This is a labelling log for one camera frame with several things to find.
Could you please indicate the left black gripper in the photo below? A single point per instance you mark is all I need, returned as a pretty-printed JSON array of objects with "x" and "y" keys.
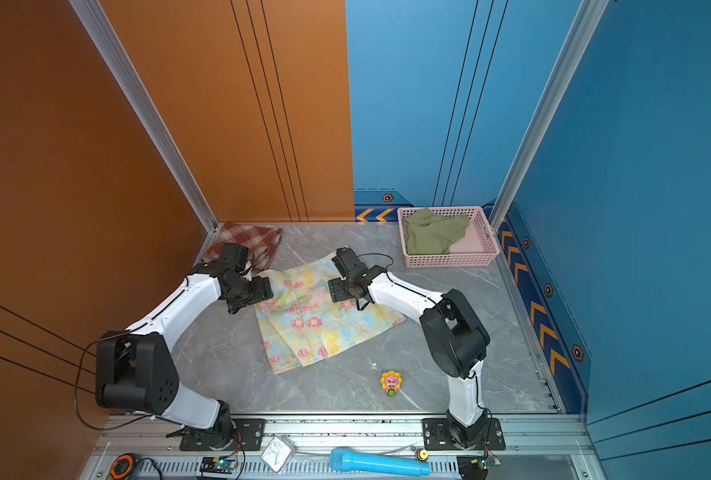
[{"x": 264, "y": 290}]

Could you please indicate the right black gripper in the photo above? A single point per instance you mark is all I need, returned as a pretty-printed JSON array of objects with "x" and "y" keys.
[{"x": 336, "y": 291}]

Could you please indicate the red plaid skirt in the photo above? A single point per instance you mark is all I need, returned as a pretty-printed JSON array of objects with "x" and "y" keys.
[{"x": 263, "y": 243}]

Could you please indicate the floral pastel skirt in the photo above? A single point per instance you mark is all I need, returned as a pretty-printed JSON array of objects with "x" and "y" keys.
[{"x": 302, "y": 325}]

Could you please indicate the pink perforated plastic basket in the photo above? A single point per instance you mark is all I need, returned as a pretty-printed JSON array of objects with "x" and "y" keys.
[{"x": 477, "y": 248}]

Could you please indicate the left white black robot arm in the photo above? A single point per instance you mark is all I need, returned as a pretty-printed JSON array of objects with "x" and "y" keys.
[{"x": 135, "y": 370}]

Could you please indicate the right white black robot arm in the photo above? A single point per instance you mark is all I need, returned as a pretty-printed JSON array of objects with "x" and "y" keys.
[{"x": 456, "y": 338}]

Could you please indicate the olive green skirt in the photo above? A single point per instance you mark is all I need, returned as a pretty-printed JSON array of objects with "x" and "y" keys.
[{"x": 428, "y": 233}]

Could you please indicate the yellow sunflower toy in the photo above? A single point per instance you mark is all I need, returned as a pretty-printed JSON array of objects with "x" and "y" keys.
[{"x": 391, "y": 383}]

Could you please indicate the white square card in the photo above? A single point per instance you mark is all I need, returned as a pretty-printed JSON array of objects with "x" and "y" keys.
[{"x": 277, "y": 453}]

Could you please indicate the left green circuit board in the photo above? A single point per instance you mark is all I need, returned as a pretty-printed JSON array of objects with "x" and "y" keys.
[{"x": 218, "y": 465}]

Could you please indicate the green circuit board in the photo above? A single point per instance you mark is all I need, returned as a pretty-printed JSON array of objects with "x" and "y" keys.
[
  {"x": 218, "y": 465},
  {"x": 487, "y": 462}
]

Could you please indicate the cyan toy microphone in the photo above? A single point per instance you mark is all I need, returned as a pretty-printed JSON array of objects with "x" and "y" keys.
[{"x": 345, "y": 460}]

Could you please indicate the small brass cylinder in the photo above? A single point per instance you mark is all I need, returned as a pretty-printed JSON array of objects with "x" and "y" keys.
[{"x": 422, "y": 455}]

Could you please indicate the right green circuit board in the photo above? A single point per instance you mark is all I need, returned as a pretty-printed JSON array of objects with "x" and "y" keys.
[{"x": 487, "y": 462}]

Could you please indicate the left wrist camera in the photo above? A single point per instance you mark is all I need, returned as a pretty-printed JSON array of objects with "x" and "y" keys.
[{"x": 236, "y": 257}]

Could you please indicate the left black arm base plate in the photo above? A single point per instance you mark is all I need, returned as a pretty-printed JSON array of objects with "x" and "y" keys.
[{"x": 241, "y": 433}]

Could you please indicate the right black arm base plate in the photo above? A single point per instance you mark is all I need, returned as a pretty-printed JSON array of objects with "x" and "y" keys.
[{"x": 448, "y": 434}]

